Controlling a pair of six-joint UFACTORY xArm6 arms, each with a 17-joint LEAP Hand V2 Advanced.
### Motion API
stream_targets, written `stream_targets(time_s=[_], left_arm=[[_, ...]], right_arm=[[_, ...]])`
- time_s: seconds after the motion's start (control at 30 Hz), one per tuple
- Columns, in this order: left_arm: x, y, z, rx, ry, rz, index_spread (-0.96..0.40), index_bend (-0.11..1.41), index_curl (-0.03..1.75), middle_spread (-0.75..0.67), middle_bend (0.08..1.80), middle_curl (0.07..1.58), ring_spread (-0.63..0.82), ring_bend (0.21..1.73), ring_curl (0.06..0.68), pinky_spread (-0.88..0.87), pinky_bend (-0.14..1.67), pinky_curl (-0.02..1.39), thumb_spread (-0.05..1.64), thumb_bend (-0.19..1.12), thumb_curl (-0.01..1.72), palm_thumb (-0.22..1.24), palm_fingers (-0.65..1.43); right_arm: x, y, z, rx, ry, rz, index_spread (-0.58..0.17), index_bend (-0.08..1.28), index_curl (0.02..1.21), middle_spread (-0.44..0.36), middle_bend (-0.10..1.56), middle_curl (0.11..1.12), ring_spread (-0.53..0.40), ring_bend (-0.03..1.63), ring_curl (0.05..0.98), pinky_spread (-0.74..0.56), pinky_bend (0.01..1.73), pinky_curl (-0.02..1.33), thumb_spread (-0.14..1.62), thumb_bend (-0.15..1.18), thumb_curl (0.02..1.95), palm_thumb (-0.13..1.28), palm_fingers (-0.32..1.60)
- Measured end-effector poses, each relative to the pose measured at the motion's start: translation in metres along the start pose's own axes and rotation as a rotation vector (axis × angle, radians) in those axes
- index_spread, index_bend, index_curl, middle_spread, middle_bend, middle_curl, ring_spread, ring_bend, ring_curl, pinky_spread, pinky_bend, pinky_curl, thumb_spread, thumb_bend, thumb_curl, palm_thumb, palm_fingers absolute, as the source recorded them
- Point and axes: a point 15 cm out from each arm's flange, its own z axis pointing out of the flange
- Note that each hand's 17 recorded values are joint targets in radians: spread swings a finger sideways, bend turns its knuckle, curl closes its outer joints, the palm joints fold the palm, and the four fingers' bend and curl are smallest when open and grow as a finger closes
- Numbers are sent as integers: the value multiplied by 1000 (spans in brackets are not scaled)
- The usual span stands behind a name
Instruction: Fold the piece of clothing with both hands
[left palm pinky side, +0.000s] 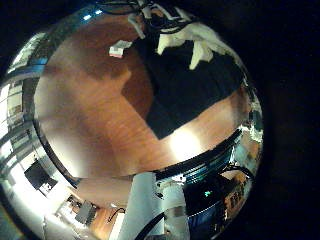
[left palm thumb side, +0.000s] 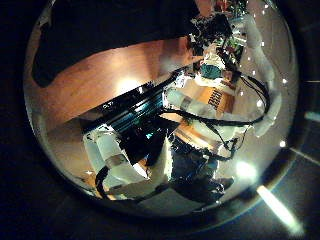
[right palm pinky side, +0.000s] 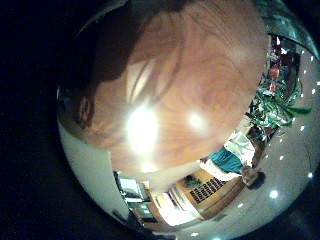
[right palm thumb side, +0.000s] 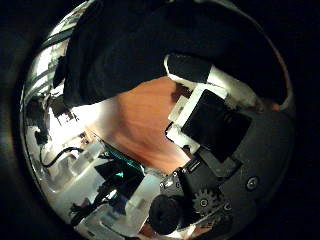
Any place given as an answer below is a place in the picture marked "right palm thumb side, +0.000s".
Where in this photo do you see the black piece of clothing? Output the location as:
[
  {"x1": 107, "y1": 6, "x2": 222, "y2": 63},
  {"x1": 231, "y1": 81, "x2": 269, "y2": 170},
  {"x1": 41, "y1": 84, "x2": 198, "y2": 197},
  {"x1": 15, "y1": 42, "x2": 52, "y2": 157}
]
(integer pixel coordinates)
[{"x1": 61, "y1": 0, "x2": 294, "y2": 109}]

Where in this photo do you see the black cable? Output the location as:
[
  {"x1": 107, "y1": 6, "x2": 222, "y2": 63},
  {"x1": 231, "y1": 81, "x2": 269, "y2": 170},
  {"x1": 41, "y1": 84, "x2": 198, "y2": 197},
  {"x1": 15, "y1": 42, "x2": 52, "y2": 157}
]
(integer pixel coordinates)
[{"x1": 39, "y1": 146, "x2": 86, "y2": 169}]

